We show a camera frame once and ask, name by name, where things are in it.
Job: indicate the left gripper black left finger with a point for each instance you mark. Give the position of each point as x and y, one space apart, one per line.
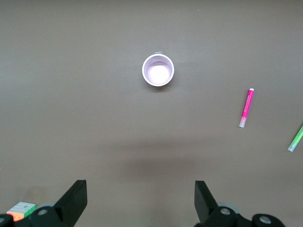
68 205

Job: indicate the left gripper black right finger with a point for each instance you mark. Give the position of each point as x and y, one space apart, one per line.
206 208

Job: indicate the green marker pen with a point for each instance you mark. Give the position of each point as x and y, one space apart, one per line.
296 140

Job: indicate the pink marker pen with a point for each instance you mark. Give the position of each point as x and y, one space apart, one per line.
247 106

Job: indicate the colourful puzzle cube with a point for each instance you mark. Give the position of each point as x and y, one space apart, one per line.
21 208

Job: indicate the pink plastic cup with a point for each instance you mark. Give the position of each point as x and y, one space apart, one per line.
158 73

